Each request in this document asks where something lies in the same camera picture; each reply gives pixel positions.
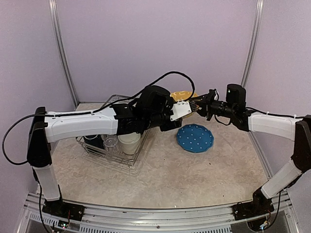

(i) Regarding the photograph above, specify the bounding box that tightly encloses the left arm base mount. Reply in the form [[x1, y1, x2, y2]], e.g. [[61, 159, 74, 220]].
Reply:
[[42, 200, 85, 221]]

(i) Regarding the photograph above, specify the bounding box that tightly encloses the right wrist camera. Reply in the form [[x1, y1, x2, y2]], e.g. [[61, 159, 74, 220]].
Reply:
[[209, 89, 219, 100]]

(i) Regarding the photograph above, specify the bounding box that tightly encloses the cream ribbed mug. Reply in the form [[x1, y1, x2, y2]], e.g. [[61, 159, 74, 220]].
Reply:
[[118, 133, 141, 155]]

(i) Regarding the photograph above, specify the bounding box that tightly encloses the right aluminium corner post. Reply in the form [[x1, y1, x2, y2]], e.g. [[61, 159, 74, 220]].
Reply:
[[241, 0, 264, 88]]

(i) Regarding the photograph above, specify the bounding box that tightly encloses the aluminium corner post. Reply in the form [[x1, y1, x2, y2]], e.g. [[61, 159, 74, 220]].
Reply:
[[241, 0, 264, 88], [49, 0, 79, 107]]

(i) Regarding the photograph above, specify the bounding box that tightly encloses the clear glass near front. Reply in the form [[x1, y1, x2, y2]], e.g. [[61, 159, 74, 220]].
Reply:
[[104, 135, 119, 153]]

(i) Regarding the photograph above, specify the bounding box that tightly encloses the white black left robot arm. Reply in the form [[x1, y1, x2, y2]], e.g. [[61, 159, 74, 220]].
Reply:
[[27, 85, 191, 216]]

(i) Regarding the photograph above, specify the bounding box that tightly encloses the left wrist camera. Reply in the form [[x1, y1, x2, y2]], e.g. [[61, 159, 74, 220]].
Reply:
[[170, 100, 197, 121]]

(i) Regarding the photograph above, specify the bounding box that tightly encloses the yellow polka dot plate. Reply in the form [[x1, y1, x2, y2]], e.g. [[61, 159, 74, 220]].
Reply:
[[170, 91, 198, 119]]

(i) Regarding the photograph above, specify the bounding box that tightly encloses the dark blue mug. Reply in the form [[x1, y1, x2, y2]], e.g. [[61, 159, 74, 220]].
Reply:
[[83, 134, 104, 149]]

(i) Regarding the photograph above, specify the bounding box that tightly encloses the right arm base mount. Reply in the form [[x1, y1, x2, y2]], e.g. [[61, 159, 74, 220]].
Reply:
[[232, 201, 275, 221]]

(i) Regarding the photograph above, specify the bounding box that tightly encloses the aluminium front rail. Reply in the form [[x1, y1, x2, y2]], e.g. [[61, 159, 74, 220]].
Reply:
[[15, 192, 300, 233]]

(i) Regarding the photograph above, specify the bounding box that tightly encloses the wire dish rack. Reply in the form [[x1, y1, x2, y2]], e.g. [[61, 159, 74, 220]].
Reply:
[[75, 94, 151, 168]]

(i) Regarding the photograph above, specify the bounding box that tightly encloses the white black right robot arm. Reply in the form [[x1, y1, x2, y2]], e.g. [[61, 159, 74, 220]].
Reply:
[[190, 84, 311, 216]]

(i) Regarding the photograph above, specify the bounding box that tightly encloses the blue polka dot plate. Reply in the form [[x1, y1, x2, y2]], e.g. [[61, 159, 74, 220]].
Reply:
[[176, 124, 214, 153]]

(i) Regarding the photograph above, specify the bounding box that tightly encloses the left aluminium corner post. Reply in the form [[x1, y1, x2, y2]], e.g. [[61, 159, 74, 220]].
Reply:
[[49, 0, 79, 107]]

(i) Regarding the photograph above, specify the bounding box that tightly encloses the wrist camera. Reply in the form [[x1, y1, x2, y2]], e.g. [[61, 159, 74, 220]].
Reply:
[[170, 100, 197, 121], [209, 89, 219, 100]]

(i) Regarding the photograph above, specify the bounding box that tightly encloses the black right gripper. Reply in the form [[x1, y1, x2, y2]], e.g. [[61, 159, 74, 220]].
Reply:
[[190, 91, 236, 120]]

